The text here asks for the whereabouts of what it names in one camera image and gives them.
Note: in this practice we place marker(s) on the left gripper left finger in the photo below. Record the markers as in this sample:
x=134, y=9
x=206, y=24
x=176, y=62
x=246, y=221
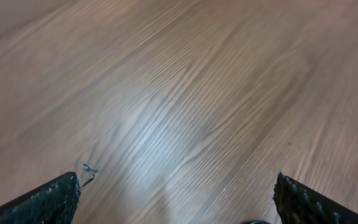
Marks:
x=53, y=202

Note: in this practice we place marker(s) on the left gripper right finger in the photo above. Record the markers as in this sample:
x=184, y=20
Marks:
x=296, y=203

